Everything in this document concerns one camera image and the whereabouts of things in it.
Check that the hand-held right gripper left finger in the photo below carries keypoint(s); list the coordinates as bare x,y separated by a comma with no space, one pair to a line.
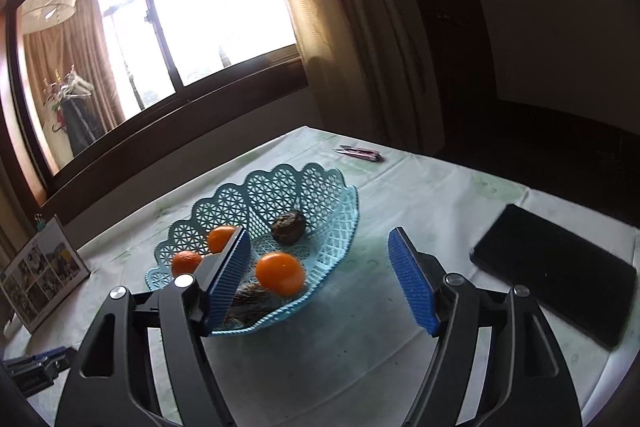
232,277

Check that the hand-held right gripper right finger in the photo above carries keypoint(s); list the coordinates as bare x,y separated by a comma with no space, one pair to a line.
415,287

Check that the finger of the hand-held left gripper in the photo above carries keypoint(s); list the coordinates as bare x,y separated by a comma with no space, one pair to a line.
52,356

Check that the dark brown passion fruit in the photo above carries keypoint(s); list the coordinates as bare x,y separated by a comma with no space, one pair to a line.
289,227
252,302

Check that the orange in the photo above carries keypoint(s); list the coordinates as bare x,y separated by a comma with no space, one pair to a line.
280,273
186,263
221,238

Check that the light blue lattice basket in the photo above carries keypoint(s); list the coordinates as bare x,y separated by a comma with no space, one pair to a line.
320,217

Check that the pale green printed tablecloth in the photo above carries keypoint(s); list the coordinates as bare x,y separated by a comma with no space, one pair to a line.
440,187

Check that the binder clip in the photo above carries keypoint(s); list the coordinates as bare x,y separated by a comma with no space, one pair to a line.
40,221

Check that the black tablet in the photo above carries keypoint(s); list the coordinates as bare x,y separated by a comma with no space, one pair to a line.
555,272

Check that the pink thread snips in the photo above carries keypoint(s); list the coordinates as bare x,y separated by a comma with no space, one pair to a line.
361,153

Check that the dark wooden framed window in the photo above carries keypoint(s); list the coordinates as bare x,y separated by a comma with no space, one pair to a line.
200,97

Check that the beige curtain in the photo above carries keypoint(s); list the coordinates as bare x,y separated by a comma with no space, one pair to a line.
340,32

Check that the photo collage frame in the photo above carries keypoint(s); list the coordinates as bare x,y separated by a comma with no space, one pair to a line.
42,277

